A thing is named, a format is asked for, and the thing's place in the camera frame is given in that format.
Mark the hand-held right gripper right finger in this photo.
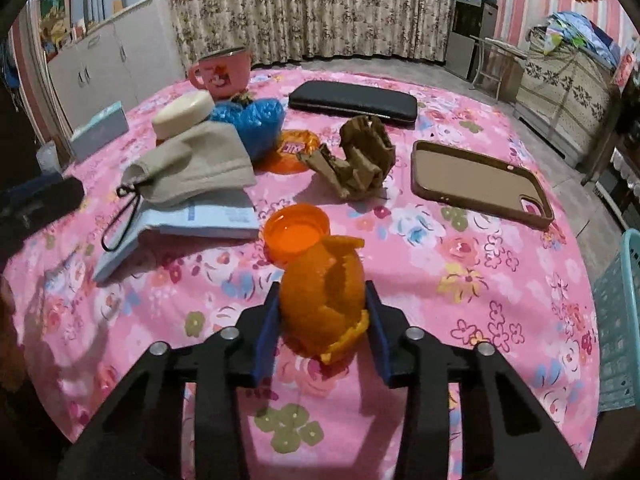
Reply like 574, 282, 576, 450
364, 280, 588, 480

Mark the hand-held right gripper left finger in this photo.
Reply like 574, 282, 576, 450
57, 282, 281, 480

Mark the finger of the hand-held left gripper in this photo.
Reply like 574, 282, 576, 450
0, 176, 86, 241

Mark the orange peel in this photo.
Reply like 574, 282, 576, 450
277, 235, 371, 365

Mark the blue plastic bag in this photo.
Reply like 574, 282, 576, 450
210, 97, 286, 163

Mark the teal plastic basket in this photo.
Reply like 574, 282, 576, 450
592, 229, 640, 413

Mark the pink floral tablecloth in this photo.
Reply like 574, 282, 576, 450
2, 67, 601, 480

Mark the light blue booklet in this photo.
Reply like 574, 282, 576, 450
69, 101, 130, 163

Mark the orange plastic lid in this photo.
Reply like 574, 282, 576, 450
264, 203, 331, 267

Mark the white booklet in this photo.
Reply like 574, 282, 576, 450
92, 192, 261, 283

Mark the white cabinet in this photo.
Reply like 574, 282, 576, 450
47, 0, 186, 156

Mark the white round soap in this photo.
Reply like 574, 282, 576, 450
152, 90, 215, 141

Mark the orange plastic wrapper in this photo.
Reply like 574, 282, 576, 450
260, 129, 321, 175

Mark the crumpled brown paper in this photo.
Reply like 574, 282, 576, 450
297, 115, 396, 201

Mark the pink mug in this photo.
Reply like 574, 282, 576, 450
188, 47, 252, 101

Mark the black wallet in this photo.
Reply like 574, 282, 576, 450
288, 80, 419, 126

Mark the small stool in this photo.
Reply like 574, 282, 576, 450
469, 35, 528, 103

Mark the cloth-covered cabinet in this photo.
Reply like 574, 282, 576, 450
515, 27, 626, 171

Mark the grey water dispenser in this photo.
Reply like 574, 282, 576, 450
445, 0, 499, 81

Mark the floral beige curtain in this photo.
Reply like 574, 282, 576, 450
170, 0, 458, 78

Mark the clothes rack with dark clothes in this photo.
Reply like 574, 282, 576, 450
582, 35, 640, 231

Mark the pile of bedding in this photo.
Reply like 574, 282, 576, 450
542, 10, 626, 68

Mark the beige drawstring pouch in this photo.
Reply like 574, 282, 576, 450
101, 122, 257, 252

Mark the colourful wall poster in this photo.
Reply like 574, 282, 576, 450
37, 0, 71, 56

